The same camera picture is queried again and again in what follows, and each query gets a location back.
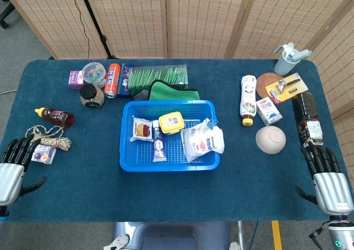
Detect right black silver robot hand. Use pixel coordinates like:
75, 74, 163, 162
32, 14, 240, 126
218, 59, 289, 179
295, 140, 354, 216

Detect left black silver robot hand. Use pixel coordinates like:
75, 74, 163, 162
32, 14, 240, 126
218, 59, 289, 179
0, 135, 48, 206

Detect white snack bag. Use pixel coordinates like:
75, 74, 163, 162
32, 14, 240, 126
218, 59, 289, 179
180, 118, 225, 164

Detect yellow lidded box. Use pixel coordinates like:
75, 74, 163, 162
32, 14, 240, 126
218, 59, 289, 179
158, 111, 185, 135

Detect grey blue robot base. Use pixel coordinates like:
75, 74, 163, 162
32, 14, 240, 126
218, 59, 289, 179
103, 221, 241, 250

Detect small purple plum carton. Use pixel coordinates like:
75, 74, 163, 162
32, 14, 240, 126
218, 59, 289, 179
30, 144, 58, 165

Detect blue felt table cover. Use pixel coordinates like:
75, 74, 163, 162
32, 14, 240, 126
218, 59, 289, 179
0, 58, 354, 223

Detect honey bottle yellow cap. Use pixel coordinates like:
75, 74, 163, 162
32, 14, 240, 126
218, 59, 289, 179
34, 107, 75, 128

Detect dark soy sauce bottle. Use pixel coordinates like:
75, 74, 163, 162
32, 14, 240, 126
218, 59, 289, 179
292, 91, 324, 148

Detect beige upturned bowl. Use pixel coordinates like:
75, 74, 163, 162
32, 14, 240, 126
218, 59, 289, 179
255, 125, 287, 154

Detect metal table leg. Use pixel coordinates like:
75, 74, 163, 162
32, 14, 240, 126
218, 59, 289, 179
237, 221, 244, 250

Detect small white carton box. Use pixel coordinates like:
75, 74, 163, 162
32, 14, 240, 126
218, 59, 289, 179
256, 96, 283, 127

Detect razor on yellow card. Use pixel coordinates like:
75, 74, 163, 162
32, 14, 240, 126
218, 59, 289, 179
264, 72, 309, 105

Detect glass jar black lid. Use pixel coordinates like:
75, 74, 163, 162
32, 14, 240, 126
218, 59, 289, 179
79, 83, 106, 108

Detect small purple box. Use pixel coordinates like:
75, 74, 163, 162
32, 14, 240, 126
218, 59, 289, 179
67, 70, 84, 90

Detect round woven coaster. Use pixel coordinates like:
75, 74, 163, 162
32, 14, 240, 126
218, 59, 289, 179
256, 72, 285, 99

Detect white squeeze bottle yellow cap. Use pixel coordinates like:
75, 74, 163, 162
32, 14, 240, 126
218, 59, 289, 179
240, 75, 259, 127

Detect clear round clip container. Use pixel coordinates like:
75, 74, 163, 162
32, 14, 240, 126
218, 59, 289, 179
81, 61, 108, 89

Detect white fruit snack packet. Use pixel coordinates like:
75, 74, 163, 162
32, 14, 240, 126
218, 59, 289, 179
129, 116, 154, 143

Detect green brush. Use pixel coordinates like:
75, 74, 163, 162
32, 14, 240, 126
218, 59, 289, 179
290, 48, 313, 61

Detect orange soda can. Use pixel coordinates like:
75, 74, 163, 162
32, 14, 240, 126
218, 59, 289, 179
104, 63, 122, 99

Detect dark blue carton box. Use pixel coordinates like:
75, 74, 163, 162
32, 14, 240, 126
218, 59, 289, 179
116, 63, 135, 98

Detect purple white toothpaste tube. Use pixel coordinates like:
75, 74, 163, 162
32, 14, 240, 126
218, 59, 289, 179
151, 119, 168, 163

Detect blue plastic mesh basket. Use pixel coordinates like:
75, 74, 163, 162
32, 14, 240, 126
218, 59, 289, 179
119, 99, 221, 173

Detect black chair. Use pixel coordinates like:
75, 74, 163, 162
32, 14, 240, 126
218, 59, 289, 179
0, 0, 17, 29

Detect black tripod stand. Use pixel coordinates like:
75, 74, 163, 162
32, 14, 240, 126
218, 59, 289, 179
77, 0, 117, 60

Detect green cloth black trim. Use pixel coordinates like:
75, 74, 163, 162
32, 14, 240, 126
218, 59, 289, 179
148, 80, 200, 101

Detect clear box green packets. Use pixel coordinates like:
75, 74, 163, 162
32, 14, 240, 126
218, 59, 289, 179
127, 64, 190, 96

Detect bamboo folding screen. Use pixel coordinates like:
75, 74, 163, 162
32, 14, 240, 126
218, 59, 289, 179
0, 0, 354, 179

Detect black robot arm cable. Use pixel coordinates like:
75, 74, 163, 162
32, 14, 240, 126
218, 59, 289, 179
309, 224, 330, 250

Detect coiled beige rope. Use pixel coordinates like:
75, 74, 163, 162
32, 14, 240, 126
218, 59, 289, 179
24, 124, 72, 152

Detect light blue handled cup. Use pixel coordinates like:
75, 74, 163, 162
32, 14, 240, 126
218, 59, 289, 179
273, 42, 301, 76

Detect thin black cable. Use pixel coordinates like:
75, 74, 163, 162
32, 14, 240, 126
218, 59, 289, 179
67, 0, 91, 60

